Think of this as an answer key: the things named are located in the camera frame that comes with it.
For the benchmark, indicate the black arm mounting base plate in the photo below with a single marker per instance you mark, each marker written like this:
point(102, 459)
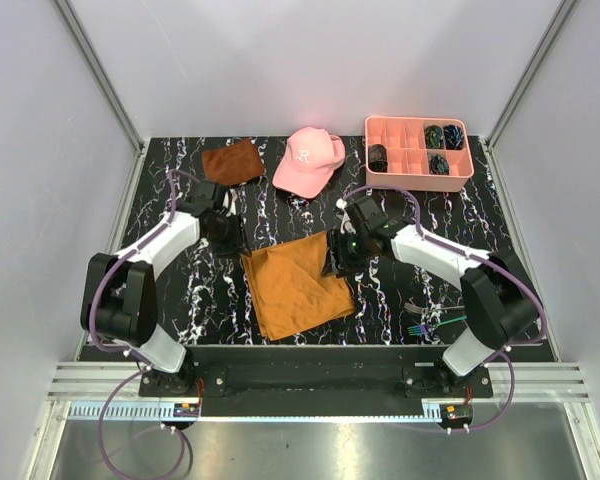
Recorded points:
point(316, 382)

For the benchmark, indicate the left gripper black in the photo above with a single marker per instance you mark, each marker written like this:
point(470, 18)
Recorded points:
point(237, 245)

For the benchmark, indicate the pink baseball cap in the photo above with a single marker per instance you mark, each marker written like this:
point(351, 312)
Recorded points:
point(311, 158)

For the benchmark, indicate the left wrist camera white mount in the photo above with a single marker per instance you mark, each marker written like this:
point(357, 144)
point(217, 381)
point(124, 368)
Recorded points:
point(230, 202)

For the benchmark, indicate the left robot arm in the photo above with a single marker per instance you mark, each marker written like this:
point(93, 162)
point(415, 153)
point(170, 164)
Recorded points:
point(120, 307)

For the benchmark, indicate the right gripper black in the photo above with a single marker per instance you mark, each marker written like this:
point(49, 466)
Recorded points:
point(331, 266)

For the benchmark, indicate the brown folded cloth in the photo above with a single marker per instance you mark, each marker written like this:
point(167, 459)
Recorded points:
point(233, 165)

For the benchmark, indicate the dark rolled sock left compartment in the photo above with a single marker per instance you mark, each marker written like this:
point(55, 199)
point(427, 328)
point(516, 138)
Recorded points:
point(377, 158)

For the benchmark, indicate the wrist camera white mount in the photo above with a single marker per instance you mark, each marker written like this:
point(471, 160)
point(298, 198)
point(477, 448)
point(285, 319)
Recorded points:
point(230, 202)
point(346, 226)

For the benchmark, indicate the orange cloth napkin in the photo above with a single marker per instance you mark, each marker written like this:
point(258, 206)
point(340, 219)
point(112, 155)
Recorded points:
point(289, 293)

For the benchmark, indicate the silver fork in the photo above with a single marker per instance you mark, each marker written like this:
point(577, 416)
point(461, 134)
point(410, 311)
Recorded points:
point(427, 310)

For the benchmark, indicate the blue patterned rolled sock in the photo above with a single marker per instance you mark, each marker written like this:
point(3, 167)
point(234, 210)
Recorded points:
point(454, 138)

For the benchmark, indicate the pink divided organizer tray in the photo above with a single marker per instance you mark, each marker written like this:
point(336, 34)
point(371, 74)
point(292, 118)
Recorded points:
point(408, 168)

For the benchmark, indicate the iridescent rainbow fork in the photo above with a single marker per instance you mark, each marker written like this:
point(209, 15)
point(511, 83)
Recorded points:
point(425, 329)

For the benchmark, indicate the green patterned rolled sock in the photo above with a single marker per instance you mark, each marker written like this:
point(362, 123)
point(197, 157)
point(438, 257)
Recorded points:
point(434, 137)

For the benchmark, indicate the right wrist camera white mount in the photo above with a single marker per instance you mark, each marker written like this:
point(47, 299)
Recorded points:
point(346, 226)

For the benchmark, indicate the teal patterned rolled sock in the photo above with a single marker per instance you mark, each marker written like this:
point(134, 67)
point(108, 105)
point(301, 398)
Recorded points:
point(438, 164)

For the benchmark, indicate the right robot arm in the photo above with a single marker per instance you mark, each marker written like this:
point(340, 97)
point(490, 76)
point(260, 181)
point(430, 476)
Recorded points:
point(499, 299)

